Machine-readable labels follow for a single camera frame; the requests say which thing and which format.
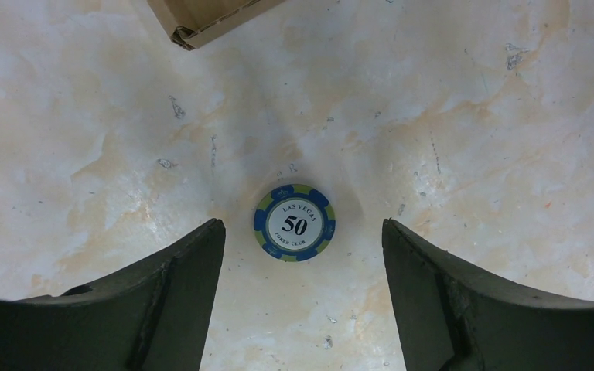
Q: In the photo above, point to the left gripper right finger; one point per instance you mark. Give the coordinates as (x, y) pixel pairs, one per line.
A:
(454, 315)

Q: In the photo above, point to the brown cardboard box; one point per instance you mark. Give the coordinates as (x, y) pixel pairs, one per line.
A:
(192, 24)

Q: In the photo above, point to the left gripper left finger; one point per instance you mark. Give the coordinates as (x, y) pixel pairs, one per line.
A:
(153, 314)

